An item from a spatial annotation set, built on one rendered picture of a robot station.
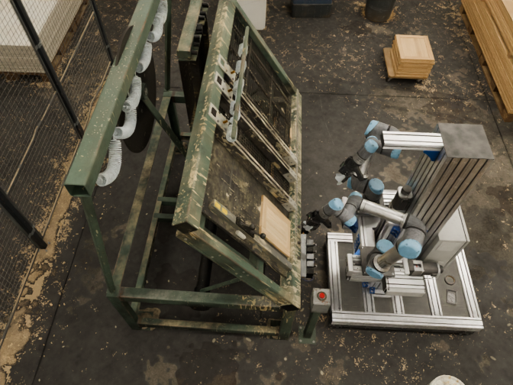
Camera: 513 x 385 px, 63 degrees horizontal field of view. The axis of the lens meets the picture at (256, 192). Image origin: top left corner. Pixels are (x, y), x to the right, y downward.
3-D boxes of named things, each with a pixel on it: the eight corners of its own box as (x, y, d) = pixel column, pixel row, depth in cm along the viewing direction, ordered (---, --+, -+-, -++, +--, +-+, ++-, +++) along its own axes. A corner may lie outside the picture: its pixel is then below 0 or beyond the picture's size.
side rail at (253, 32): (286, 97, 412) (295, 93, 407) (221, 7, 338) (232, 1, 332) (286, 92, 417) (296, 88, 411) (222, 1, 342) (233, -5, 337)
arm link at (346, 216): (361, 211, 248) (346, 200, 247) (354, 225, 242) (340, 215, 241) (353, 215, 255) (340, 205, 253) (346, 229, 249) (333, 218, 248)
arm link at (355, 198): (433, 216, 237) (351, 186, 253) (428, 231, 231) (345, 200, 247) (427, 227, 246) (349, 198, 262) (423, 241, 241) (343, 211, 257)
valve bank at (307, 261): (314, 289, 327) (319, 277, 308) (297, 288, 328) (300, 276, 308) (314, 234, 356) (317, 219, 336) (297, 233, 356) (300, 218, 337)
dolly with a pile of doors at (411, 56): (425, 85, 550) (437, 60, 517) (385, 84, 551) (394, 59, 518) (417, 56, 585) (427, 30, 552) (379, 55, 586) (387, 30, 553)
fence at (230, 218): (287, 271, 303) (291, 270, 301) (208, 207, 238) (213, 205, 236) (287, 265, 305) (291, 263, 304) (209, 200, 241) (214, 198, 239)
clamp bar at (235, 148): (288, 214, 330) (316, 206, 319) (195, 119, 250) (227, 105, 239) (288, 203, 336) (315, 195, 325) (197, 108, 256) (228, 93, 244)
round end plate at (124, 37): (145, 177, 279) (112, 84, 213) (137, 177, 279) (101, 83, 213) (167, 95, 324) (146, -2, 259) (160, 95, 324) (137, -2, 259)
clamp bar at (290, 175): (289, 185, 346) (315, 176, 335) (201, 87, 266) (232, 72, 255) (289, 175, 352) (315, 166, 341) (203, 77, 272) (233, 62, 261)
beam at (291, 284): (287, 312, 299) (301, 309, 294) (279, 305, 291) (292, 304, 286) (291, 99, 425) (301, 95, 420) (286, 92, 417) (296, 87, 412)
